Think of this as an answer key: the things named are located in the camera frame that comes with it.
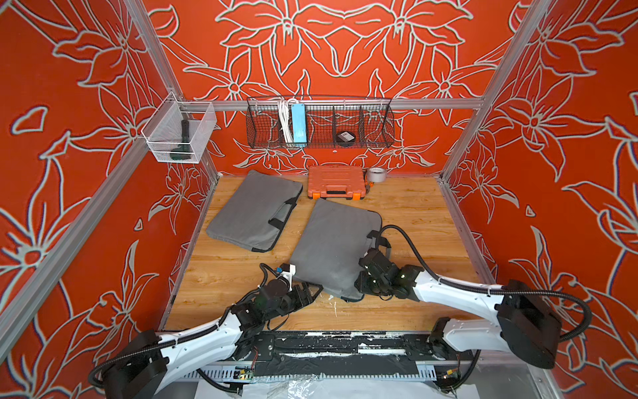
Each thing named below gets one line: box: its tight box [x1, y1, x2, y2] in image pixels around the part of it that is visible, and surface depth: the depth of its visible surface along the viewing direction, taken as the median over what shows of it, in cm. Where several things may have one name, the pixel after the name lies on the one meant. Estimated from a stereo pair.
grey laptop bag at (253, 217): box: [206, 169, 303, 253], surface depth 102 cm
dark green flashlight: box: [169, 118, 192, 161], surface depth 82 cm
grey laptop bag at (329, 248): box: [289, 198, 383, 303], surface depth 94 cm
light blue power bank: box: [290, 103, 308, 145], surface depth 92 cm
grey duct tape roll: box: [367, 167, 387, 183], surface depth 119 cm
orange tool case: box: [306, 164, 367, 202], surface depth 114 cm
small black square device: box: [335, 130, 356, 143], surface depth 97 cm
